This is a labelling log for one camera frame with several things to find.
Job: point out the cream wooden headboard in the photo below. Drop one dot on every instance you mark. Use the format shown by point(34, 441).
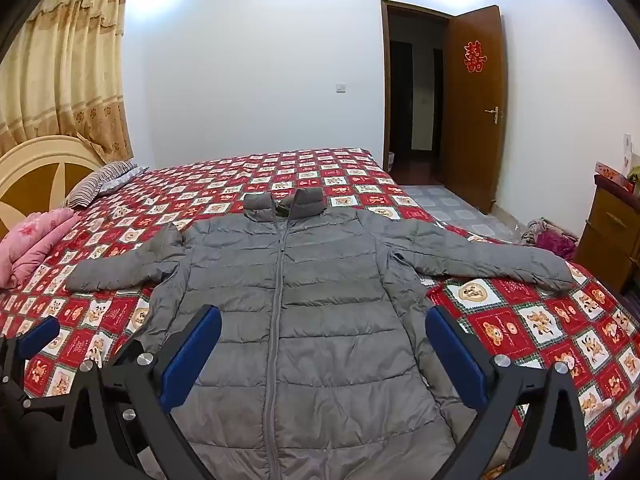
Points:
point(30, 160)

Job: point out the pink floral quilt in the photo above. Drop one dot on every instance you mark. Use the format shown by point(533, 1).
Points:
point(30, 245)

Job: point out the red paper door decoration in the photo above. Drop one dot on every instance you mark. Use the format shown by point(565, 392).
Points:
point(473, 56)

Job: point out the brown wooden door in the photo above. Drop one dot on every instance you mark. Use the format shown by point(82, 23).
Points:
point(475, 150)

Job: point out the brown door frame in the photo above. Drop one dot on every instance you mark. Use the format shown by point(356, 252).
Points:
point(385, 85)

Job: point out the striped pillow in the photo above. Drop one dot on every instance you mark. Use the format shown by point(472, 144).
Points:
point(100, 180)

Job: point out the grey puffer jacket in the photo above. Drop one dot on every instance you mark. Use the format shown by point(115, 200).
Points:
point(320, 310)

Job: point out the wooden bedside cabinet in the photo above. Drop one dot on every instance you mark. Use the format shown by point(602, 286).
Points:
point(610, 230)

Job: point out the red patterned box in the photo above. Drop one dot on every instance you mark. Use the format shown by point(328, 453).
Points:
point(612, 176)

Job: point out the white wall socket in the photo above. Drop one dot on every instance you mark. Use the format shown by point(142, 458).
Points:
point(627, 147)

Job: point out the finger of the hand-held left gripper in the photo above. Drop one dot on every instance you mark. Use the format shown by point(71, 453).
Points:
point(39, 335)

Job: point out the pile of clothes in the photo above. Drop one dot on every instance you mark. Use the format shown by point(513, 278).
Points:
point(552, 240)

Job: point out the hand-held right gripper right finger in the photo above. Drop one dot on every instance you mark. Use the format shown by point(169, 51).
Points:
point(455, 355)

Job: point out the beige patterned curtain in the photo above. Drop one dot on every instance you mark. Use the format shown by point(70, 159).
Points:
point(65, 60)

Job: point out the red checkered bed sheet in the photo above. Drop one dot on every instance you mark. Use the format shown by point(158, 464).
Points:
point(550, 320)

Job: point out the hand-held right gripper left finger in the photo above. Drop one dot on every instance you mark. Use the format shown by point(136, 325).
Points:
point(192, 355)

